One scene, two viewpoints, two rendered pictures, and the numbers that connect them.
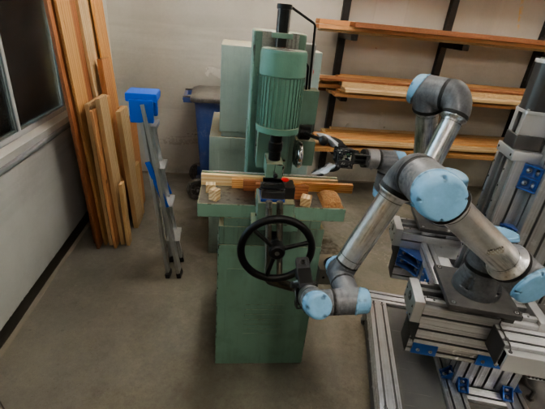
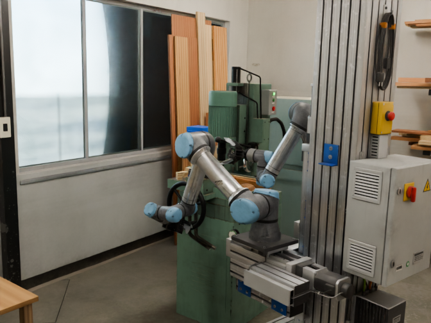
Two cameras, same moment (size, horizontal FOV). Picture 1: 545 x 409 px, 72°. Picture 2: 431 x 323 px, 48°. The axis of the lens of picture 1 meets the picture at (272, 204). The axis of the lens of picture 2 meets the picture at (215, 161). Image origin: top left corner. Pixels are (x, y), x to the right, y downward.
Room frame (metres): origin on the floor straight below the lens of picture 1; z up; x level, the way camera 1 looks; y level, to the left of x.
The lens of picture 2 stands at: (-0.69, -2.02, 1.54)
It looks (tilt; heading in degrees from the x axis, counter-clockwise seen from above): 10 degrees down; 44
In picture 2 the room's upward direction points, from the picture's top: 1 degrees clockwise
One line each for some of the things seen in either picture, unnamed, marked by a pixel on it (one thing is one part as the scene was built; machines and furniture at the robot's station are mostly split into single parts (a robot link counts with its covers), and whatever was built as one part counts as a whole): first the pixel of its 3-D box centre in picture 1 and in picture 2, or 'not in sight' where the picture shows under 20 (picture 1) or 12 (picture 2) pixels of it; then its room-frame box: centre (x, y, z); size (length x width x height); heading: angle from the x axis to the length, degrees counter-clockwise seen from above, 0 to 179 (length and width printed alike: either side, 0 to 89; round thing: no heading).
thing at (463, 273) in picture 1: (480, 276); (265, 227); (1.03, -0.71, 0.87); 0.15 x 0.15 x 0.10
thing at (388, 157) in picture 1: (390, 161); (264, 157); (1.36, -0.43, 1.12); 0.11 x 0.08 x 0.09; 97
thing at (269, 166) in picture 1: (273, 167); (223, 166); (1.51, 0.01, 0.99); 0.14 x 0.07 x 0.09; 7
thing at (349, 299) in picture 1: (348, 297); (172, 213); (0.86, -0.25, 0.87); 0.11 x 0.11 x 0.08; 6
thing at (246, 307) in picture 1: (260, 272); (229, 257); (1.61, 0.03, 0.36); 0.58 x 0.45 x 0.71; 7
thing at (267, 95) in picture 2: (306, 62); (269, 102); (1.83, -0.09, 1.40); 0.10 x 0.06 x 0.16; 7
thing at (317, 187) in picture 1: (293, 186); (233, 180); (1.50, -0.08, 0.92); 0.54 x 0.02 x 0.04; 97
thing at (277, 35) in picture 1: (282, 27); (236, 80); (1.63, 0.03, 1.54); 0.08 x 0.08 x 0.17; 7
